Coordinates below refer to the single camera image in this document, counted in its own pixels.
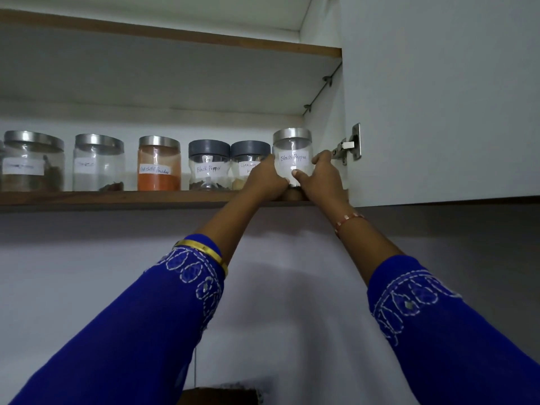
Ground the person's right hand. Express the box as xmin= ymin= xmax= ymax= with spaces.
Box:
xmin=291 ymin=150 xmax=352 ymax=217

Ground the person's left hand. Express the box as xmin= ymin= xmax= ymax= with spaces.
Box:
xmin=242 ymin=154 xmax=290 ymax=204

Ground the garam masala jar grey lid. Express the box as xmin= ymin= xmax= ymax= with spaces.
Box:
xmin=230 ymin=140 xmax=272 ymax=191

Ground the black pepper jar steel lid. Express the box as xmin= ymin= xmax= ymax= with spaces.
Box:
xmin=272 ymin=128 xmax=314 ymax=188

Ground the black pepper jar grey lid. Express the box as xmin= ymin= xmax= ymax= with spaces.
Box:
xmin=188 ymin=139 xmax=232 ymax=191

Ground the red chilli powder jar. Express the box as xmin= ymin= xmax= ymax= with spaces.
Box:
xmin=137 ymin=135 xmax=182 ymax=192

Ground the brown wooden cabinet door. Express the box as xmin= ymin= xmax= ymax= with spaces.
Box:
xmin=339 ymin=0 xmax=540 ymax=207

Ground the brown wooden cabinet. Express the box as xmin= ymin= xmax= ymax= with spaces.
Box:
xmin=0 ymin=0 xmax=540 ymax=214

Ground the steel-lid brown pods spice jar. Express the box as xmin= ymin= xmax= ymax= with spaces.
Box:
xmin=0 ymin=130 xmax=66 ymax=192

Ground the person's right forearm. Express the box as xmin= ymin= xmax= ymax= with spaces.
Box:
xmin=334 ymin=202 xmax=406 ymax=287

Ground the person's left forearm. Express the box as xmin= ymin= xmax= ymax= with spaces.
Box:
xmin=196 ymin=192 xmax=271 ymax=266

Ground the metal cabinet door hinge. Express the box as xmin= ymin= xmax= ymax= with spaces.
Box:
xmin=331 ymin=123 xmax=362 ymax=167

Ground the white cabinet shelf board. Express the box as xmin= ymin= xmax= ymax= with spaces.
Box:
xmin=0 ymin=8 xmax=343 ymax=116

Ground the gold bangle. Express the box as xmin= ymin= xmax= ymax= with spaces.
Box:
xmin=173 ymin=238 xmax=230 ymax=278

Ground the red beaded bracelet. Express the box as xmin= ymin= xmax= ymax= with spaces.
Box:
xmin=334 ymin=212 xmax=366 ymax=239

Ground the dark brown wall panel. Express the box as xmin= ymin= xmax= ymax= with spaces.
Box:
xmin=177 ymin=385 xmax=262 ymax=405

